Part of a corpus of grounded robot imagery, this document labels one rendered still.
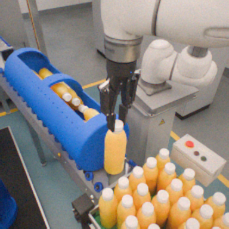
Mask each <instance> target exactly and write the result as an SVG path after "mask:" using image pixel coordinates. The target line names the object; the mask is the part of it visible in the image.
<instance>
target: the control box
mask: <svg viewBox="0 0 229 229"><path fill-rule="evenodd" d="M187 140H190V141H192V142H193V143H194V146H193V147H188V146H186V141H187ZM195 151H198V152H199V155H195V154H194V152H195ZM208 153H209V154H208ZM202 156H206V161H204V160H202V159H201V157H202ZM171 159H172V160H173V161H174V162H176V163H177V164H178V165H180V167H183V168H184V169H185V170H186V169H187V168H190V169H192V170H193V171H194V178H195V179H196V180H198V181H199V182H200V183H202V184H203V185H204V186H205V187H207V186H208V185H209V184H210V183H211V182H212V181H213V180H214V179H215V178H216V177H217V176H218V175H219V174H220V173H221V171H222V169H223V167H224V165H225V164H226V162H227V161H226V160H225V159H223V158H222V157H220V156H218V155H217V154H215V153H214V152H213V151H211V150H210V149H208V148H207V147H205V146H204V145H203V144H202V143H200V142H199V141H197V140H196V139H194V138H192V137H191V136H189V135H188V134H186V135H185V136H184V137H182V138H180V139H179V140H178V141H176V142H175V143H173V146H172V151H171Z"/></svg>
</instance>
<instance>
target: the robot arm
mask: <svg viewBox="0 0 229 229"><path fill-rule="evenodd" d="M101 17H102V21H103V27H104V33H103V38H104V56H105V57H106V70H107V77H106V81H105V83H104V84H102V85H101V84H98V86H97V88H98V90H99V92H100V112H102V113H103V114H104V115H105V116H106V122H107V128H108V129H109V130H111V131H112V132H114V131H115V124H116V113H115V112H114V111H115V107H116V100H117V96H118V95H119V94H121V101H122V104H121V103H120V104H119V113H118V120H120V121H122V122H123V125H124V126H125V125H126V118H127V114H128V109H130V108H131V106H130V104H133V103H134V101H135V95H136V91H137V86H139V87H141V88H142V90H143V91H144V92H145V93H146V95H147V96H149V97H150V96H152V95H153V94H155V93H158V92H161V91H164V90H167V89H171V88H172V85H170V84H169V83H167V81H173V82H176V83H179V84H182V85H188V86H196V87H201V86H207V85H209V84H211V83H212V82H213V80H214V78H215V76H216V73H217V67H216V64H215V62H214V61H212V60H211V59H212V55H211V53H210V52H209V48H223V47H229V0H101ZM143 35H151V36H158V37H160V38H163V39H166V40H169V41H171V42H177V43H181V44H186V45H188V47H186V48H184V49H183V50H182V52H181V53H180V54H179V53H177V52H175V51H174V50H173V46H172V45H171V43H169V42H167V41H164V40H156V41H153V42H152V43H151V44H150V45H149V46H148V47H147V49H146V51H145V53H144V55H143V62H142V66H141V70H140V73H138V72H136V71H135V69H136V64H137V60H138V59H139V57H140V55H141V47H142V43H143V37H144V36H143ZM108 87H109V88H108ZM108 91H109V93H108ZM130 97H131V98H130Z"/></svg>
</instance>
